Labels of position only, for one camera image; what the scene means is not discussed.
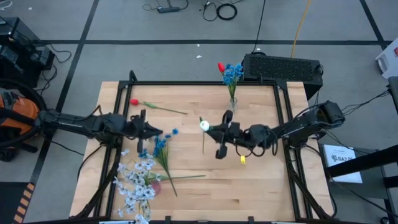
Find blue artificial flower bunch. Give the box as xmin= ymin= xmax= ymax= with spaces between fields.
xmin=138 ymin=128 xmax=180 ymax=198
xmin=222 ymin=63 xmax=244 ymax=103

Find small pink round vase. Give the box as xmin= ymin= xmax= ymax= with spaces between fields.
xmin=150 ymin=181 xmax=163 ymax=196

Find white printed sheet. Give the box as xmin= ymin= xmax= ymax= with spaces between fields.
xmin=322 ymin=144 xmax=364 ymax=184

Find black mesh computer case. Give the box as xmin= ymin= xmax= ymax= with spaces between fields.
xmin=241 ymin=53 xmax=324 ymax=100

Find white artificial tulip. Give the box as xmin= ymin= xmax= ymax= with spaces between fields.
xmin=198 ymin=116 xmax=211 ymax=156

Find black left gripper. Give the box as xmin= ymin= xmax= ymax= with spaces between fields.
xmin=126 ymin=109 xmax=163 ymax=153

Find hazard striped floor mat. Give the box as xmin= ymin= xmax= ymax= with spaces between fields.
xmin=0 ymin=182 xmax=35 ymax=224

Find orange black vacuum cleaner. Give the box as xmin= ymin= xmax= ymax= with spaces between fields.
xmin=0 ymin=77 xmax=50 ymax=149

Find coiled black cable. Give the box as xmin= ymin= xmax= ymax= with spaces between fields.
xmin=215 ymin=2 xmax=238 ymax=22

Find yellow cable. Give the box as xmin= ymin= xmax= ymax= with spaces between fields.
xmin=290 ymin=0 xmax=312 ymax=58

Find clear glass vase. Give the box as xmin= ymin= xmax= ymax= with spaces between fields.
xmin=228 ymin=96 xmax=239 ymax=114

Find red artificial tulip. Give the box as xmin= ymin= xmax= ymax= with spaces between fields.
xmin=129 ymin=98 xmax=188 ymax=115
xmin=217 ymin=62 xmax=234 ymax=100

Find black equipment case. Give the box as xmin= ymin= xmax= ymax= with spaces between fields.
xmin=0 ymin=17 xmax=56 ymax=88

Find black hanging cable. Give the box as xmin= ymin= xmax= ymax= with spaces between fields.
xmin=251 ymin=0 xmax=267 ymax=54

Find black metal stand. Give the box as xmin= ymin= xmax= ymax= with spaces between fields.
xmin=325 ymin=146 xmax=398 ymax=224

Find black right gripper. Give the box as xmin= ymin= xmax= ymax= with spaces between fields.
xmin=206 ymin=111 xmax=251 ymax=160

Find black power strip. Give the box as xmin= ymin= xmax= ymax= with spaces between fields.
xmin=157 ymin=6 xmax=181 ymax=14

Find black aluminium table frame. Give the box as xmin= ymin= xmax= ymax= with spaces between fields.
xmin=74 ymin=70 xmax=335 ymax=224

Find white box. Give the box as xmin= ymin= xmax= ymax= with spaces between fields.
xmin=375 ymin=37 xmax=398 ymax=80

